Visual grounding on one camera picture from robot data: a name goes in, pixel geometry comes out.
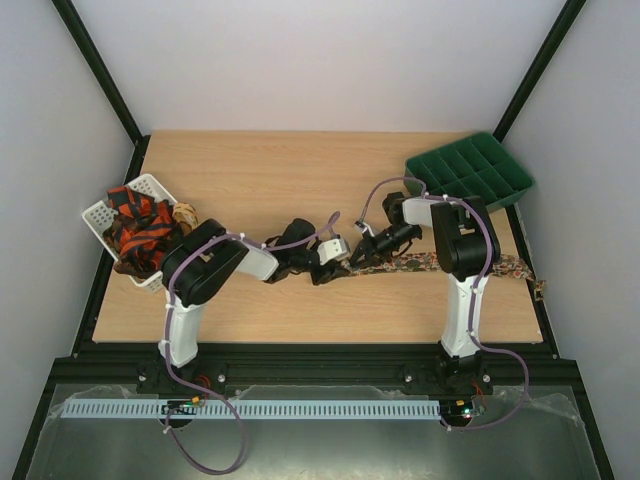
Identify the floral patterned tie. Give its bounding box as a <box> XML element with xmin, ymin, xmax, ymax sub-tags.
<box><xmin>339</xmin><ymin>252</ymin><xmax>546</xmax><ymax>301</ymax></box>

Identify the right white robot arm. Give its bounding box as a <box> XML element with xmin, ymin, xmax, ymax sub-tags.
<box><xmin>349</xmin><ymin>192</ymin><xmax>500</xmax><ymax>392</ymax></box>

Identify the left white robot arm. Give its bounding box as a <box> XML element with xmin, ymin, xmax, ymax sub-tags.
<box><xmin>158</xmin><ymin>218</ymin><xmax>350</xmax><ymax>368</ymax></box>

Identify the brown tan patterned tie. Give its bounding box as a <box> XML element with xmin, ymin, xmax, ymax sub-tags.
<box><xmin>172</xmin><ymin>202</ymin><xmax>199</xmax><ymax>229</ymax></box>

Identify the green divided organizer tray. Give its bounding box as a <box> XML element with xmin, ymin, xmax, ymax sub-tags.
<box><xmin>405</xmin><ymin>132</ymin><xmax>534</xmax><ymax>212</ymax></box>

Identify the orange navy striped tie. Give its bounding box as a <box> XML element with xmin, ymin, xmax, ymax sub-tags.
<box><xmin>102</xmin><ymin>186</ymin><xmax>178</xmax><ymax>279</ymax></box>

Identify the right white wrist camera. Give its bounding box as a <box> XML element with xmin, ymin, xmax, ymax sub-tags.
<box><xmin>354</xmin><ymin>220</ymin><xmax>377</xmax><ymax>237</ymax></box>

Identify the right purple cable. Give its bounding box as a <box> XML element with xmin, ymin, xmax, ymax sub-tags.
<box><xmin>355</xmin><ymin>177</ymin><xmax>532</xmax><ymax>434</ymax></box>

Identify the purple cable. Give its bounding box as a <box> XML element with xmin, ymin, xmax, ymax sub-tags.
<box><xmin>164</xmin><ymin>209</ymin><xmax>342</xmax><ymax>475</ymax></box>
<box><xmin>355</xmin><ymin>177</ymin><xmax>532</xmax><ymax>434</ymax></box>

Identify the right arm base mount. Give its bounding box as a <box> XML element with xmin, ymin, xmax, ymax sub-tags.
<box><xmin>400</xmin><ymin>362</ymin><xmax>493</xmax><ymax>398</ymax></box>

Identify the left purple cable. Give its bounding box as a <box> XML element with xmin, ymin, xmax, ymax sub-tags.
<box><xmin>164</xmin><ymin>209</ymin><xmax>342</xmax><ymax>475</ymax></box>

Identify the white slotted cable duct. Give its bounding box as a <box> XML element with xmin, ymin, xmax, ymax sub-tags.
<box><xmin>61</xmin><ymin>399</ymin><xmax>441</xmax><ymax>421</ymax></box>

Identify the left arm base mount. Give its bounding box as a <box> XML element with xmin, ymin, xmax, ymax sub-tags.
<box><xmin>136</xmin><ymin>358</ymin><xmax>228</xmax><ymax>399</ymax></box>

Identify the black aluminium frame rail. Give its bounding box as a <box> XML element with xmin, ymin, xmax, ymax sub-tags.
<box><xmin>46</xmin><ymin>343</ymin><xmax>584</xmax><ymax>396</ymax></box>

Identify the left black frame post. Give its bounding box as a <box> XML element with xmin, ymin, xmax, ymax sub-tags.
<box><xmin>50</xmin><ymin>0</ymin><xmax>146</xmax><ymax>146</ymax></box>

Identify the black frame post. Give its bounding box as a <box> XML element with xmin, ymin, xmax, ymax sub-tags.
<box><xmin>493</xmin><ymin>0</ymin><xmax>587</xmax><ymax>142</ymax></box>
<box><xmin>50</xmin><ymin>0</ymin><xmax>146</xmax><ymax>146</ymax></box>

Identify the right black frame post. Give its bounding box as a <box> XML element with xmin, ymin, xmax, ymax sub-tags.
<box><xmin>493</xmin><ymin>0</ymin><xmax>587</xmax><ymax>142</ymax></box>

